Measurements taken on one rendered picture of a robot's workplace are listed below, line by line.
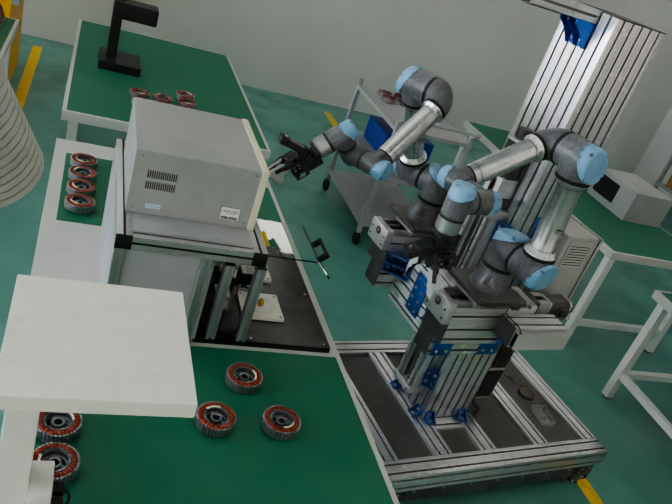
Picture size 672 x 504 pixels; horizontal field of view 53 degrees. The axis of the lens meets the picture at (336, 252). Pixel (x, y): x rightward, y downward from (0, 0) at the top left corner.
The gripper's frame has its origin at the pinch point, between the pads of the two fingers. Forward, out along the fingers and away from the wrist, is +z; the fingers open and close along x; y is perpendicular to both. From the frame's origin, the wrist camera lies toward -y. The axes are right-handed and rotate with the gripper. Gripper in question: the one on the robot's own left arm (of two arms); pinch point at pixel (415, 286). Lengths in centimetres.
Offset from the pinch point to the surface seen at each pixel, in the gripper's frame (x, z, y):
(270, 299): 43, 37, -23
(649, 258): 102, 41, 259
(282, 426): -17, 38, -39
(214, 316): 22, 29, -51
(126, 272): 26, 17, -80
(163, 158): 38, -15, -73
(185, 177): 37, -10, -66
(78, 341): -32, -5, -101
